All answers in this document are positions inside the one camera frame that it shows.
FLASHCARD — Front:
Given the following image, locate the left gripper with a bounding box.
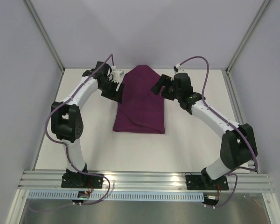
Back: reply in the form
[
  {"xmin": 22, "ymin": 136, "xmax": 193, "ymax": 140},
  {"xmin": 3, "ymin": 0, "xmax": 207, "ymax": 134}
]
[{"xmin": 99, "ymin": 78, "xmax": 124, "ymax": 103}]

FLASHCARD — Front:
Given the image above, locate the purple cloth mat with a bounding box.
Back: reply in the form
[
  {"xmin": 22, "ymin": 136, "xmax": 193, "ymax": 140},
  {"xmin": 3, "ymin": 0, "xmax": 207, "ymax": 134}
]
[{"xmin": 113, "ymin": 65, "xmax": 165, "ymax": 134}]

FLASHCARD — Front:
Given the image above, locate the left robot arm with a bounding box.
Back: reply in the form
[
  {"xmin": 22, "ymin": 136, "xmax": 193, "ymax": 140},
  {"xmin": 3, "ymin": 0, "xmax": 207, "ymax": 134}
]
[{"xmin": 49, "ymin": 62, "xmax": 125, "ymax": 187}]

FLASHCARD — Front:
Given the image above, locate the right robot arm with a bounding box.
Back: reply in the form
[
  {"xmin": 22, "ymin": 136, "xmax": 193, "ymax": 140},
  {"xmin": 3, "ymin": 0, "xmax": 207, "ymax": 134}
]
[{"xmin": 151, "ymin": 72, "xmax": 258, "ymax": 189}]

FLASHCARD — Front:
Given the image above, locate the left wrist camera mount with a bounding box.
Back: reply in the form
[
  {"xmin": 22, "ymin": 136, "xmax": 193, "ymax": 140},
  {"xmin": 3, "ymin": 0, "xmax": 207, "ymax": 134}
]
[{"xmin": 111, "ymin": 66, "xmax": 124, "ymax": 82}]

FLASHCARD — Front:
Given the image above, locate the right side aluminium rail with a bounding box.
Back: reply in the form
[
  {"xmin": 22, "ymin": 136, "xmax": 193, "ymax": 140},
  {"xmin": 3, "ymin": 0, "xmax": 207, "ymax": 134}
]
[{"xmin": 224, "ymin": 70, "xmax": 259, "ymax": 175}]

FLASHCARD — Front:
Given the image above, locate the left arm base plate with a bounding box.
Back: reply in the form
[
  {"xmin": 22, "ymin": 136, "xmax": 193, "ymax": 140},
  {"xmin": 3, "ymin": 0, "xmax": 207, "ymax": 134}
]
[{"xmin": 61, "ymin": 172, "xmax": 103, "ymax": 189}]

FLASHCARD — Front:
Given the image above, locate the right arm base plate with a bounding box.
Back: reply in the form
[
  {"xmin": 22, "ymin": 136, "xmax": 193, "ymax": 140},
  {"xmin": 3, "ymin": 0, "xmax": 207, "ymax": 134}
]
[{"xmin": 185, "ymin": 175, "xmax": 229, "ymax": 191}]

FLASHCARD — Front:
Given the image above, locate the left aluminium frame post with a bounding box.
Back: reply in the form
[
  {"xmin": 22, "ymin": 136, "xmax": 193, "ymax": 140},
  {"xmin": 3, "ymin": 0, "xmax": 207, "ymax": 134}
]
[{"xmin": 23, "ymin": 0, "xmax": 65, "ymax": 74}]

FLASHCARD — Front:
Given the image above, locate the aluminium frame post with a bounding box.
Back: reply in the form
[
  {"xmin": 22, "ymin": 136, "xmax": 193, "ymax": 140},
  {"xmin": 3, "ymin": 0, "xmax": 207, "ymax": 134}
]
[
  {"xmin": 23, "ymin": 0, "xmax": 65, "ymax": 74},
  {"xmin": 225, "ymin": 0, "xmax": 273, "ymax": 74}
]

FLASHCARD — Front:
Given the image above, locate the slotted cable duct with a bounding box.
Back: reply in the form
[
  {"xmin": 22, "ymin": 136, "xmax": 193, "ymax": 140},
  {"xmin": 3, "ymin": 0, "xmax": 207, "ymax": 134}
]
[{"xmin": 27, "ymin": 190, "xmax": 204, "ymax": 202}]

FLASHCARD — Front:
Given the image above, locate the right aluminium frame post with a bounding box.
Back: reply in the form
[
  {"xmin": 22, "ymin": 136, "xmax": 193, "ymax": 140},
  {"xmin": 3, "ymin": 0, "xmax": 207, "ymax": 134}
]
[{"xmin": 225, "ymin": 0, "xmax": 273, "ymax": 74}]

